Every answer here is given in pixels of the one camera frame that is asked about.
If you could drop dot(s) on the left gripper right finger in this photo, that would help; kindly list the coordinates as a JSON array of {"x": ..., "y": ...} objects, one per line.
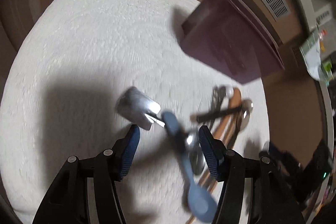
[{"x": 214, "y": 151}]

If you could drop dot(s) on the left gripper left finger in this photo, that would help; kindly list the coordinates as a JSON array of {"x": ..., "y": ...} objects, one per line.
[{"x": 123, "y": 153}]

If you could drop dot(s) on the metal shovel-shaped spoon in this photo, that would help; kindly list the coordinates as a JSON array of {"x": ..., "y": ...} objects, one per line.
[{"x": 139, "y": 109}]

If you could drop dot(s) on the steel spoon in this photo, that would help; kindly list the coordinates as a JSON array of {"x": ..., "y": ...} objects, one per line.
[{"x": 195, "y": 153}]

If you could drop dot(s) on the dark wooden spoon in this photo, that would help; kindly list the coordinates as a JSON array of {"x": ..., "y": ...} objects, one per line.
[{"x": 241, "y": 122}]

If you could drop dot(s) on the blue plastic spoon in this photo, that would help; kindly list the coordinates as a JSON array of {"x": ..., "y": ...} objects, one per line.
[{"x": 200, "y": 202}]

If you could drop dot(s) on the white lace tablecloth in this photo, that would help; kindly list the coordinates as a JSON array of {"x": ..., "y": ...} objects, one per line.
[{"x": 80, "y": 56}]

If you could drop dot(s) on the maroon utensil organizer box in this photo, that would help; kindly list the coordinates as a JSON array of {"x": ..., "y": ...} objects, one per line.
[{"x": 227, "y": 36}]

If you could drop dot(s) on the green checked dish towel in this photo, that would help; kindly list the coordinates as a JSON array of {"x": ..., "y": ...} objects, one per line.
[{"x": 311, "y": 54}]

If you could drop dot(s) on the black-handled utensil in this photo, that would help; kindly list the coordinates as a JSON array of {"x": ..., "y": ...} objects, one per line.
[{"x": 217, "y": 114}]

